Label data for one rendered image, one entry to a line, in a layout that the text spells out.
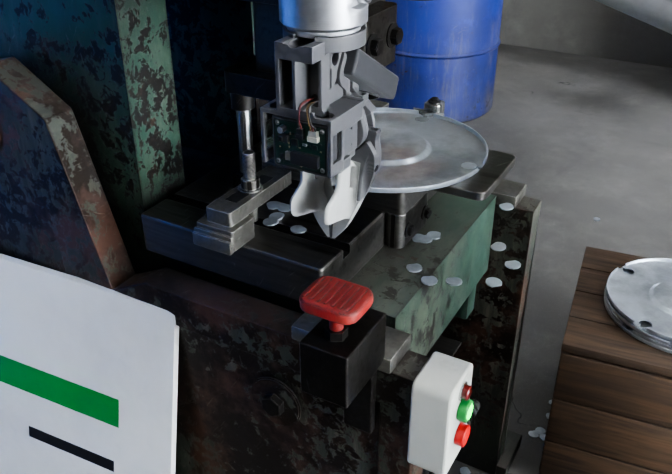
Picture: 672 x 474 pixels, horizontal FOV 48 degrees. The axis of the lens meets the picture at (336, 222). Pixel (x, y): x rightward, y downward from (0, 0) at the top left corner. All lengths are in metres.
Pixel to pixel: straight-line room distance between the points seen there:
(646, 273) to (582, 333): 0.24
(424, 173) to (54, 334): 0.63
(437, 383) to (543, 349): 1.13
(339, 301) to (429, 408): 0.19
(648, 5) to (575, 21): 3.65
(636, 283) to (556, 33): 2.97
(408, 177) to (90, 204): 0.46
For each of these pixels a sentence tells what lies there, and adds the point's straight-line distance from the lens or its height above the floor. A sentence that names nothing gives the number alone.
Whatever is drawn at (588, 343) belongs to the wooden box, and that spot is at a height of 0.35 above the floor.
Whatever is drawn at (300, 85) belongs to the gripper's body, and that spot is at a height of 1.01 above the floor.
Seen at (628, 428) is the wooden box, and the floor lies 0.20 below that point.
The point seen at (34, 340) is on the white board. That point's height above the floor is 0.46.
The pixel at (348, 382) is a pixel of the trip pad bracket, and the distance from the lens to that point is 0.82.
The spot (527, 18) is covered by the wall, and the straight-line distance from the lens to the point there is 4.48.
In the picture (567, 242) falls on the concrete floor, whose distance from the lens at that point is 2.49.
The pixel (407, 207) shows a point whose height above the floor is 0.71.
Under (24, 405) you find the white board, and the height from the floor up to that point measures 0.34.
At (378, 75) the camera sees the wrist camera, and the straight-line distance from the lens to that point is 0.71.
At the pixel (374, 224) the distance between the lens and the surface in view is 1.05.
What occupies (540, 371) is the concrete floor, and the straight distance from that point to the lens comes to 1.94.
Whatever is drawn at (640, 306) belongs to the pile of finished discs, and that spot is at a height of 0.38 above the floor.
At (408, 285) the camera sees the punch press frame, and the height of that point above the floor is 0.65.
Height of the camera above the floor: 1.21
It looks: 29 degrees down
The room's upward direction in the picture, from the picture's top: straight up
